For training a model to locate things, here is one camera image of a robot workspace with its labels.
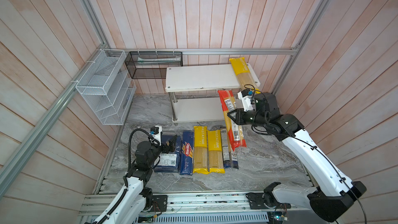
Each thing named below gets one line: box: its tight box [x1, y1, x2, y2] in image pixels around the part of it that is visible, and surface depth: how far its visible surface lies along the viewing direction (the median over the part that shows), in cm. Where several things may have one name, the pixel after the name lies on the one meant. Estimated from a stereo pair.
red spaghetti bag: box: [217, 89, 247, 152], surface depth 69 cm
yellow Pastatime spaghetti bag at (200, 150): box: [192, 126, 210, 175], surface depth 90 cm
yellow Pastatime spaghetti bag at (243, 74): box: [229, 57, 262, 94], surface depth 82 cm
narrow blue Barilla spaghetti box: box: [179, 130, 195, 176], surface depth 87 cm
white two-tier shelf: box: [165, 63, 261, 126], surface depth 85 cm
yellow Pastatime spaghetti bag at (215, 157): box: [207, 129, 226, 174], surface depth 89 cm
